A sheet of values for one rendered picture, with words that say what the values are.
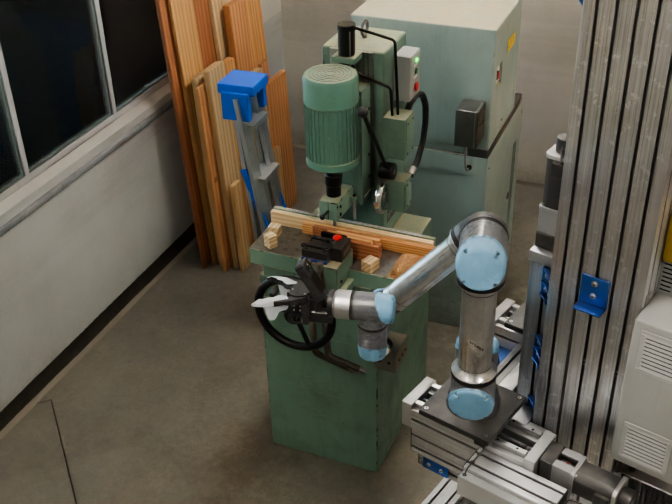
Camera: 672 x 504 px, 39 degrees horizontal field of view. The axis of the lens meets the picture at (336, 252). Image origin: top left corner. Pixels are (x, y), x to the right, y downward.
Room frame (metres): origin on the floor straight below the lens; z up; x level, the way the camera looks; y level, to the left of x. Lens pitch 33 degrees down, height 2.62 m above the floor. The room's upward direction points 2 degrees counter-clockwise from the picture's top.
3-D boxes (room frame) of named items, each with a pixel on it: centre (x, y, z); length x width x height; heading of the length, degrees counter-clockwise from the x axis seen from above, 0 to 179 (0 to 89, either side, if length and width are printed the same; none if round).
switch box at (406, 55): (3.00, -0.26, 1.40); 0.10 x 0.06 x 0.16; 156
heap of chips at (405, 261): (2.56, -0.23, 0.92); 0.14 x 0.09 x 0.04; 156
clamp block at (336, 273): (2.57, 0.04, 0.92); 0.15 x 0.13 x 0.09; 66
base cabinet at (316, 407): (2.87, -0.05, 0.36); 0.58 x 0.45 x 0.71; 156
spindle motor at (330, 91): (2.76, 0.00, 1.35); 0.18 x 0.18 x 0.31
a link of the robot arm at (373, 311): (1.92, -0.09, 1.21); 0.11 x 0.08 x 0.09; 78
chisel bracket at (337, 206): (2.78, -0.01, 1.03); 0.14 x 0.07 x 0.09; 156
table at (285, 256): (2.64, 0.00, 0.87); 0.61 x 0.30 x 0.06; 66
